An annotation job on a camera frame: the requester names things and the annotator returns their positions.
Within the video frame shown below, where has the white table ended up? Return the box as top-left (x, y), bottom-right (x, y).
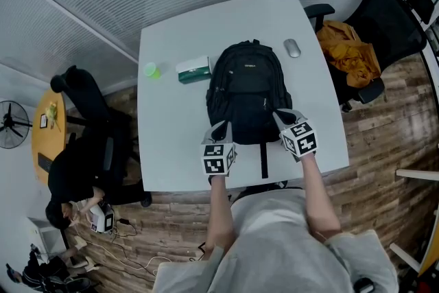
top-left (137, 0), bottom-right (350, 192)

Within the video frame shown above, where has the yellow green plant ornament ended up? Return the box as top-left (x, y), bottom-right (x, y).
top-left (45, 101), bottom-right (62, 133)

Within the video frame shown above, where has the green plastic cup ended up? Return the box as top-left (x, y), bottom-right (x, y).
top-left (143, 61), bottom-right (163, 81)

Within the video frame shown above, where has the white floor cable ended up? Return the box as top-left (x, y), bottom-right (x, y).
top-left (73, 232), bottom-right (173, 278)

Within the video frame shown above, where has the person's right forearm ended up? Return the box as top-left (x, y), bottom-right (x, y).
top-left (300, 152), bottom-right (343, 245)

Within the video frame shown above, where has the yellow board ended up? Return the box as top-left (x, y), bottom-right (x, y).
top-left (417, 208), bottom-right (439, 278)

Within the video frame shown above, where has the black standing fan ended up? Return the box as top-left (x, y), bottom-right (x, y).
top-left (0, 99), bottom-right (34, 150)

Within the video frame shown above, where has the black mesh office chair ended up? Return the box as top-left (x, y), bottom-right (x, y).
top-left (303, 0), bottom-right (435, 113)

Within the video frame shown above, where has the person's left forearm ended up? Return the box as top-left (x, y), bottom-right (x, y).
top-left (204, 174), bottom-right (238, 260)

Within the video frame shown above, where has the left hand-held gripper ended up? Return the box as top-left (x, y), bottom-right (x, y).
top-left (200, 119), bottom-right (238, 178)

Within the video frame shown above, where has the white cabinet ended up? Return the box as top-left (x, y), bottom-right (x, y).
top-left (26, 215), bottom-right (67, 257)

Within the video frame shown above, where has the grey computer mouse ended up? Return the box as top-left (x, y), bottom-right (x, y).
top-left (283, 38), bottom-right (302, 59)

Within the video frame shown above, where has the orange jacket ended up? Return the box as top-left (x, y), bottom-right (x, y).
top-left (315, 20), bottom-right (382, 89)

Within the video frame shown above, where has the white shelf board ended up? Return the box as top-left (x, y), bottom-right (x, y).
top-left (395, 167), bottom-right (439, 183)

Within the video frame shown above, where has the green and white tissue box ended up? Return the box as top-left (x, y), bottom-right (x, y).
top-left (175, 56), bottom-right (213, 85)

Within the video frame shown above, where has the black backpack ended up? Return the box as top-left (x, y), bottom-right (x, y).
top-left (205, 39), bottom-right (294, 180)

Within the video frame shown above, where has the white side desk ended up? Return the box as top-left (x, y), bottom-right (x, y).
top-left (400, 0), bottom-right (439, 107)

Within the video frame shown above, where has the black floor cable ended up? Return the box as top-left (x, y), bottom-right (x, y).
top-left (110, 217), bottom-right (139, 238)

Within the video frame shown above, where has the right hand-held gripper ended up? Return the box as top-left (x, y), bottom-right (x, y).
top-left (272, 108), bottom-right (320, 163)

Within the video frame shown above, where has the black keyboard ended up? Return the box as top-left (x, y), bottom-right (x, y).
top-left (37, 152), bottom-right (54, 174)

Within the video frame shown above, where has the person's grey shirt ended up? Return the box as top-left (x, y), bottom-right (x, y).
top-left (153, 187), bottom-right (401, 293)

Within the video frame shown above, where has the pile of black bags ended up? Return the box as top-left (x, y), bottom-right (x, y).
top-left (5, 249), bottom-right (101, 293)

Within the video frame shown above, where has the black padded office chair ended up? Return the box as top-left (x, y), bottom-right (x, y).
top-left (50, 65), bottom-right (153, 208)

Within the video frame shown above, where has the round yellow wooden table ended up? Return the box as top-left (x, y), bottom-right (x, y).
top-left (31, 89), bottom-right (68, 187)

